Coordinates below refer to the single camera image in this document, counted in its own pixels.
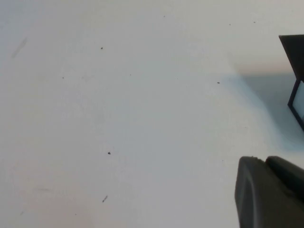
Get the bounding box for black open box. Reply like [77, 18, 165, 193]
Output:
[278, 34, 304, 131]

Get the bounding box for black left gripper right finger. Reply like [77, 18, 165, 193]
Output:
[265, 155, 304, 197]

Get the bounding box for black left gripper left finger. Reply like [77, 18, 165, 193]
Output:
[235, 155, 304, 228]

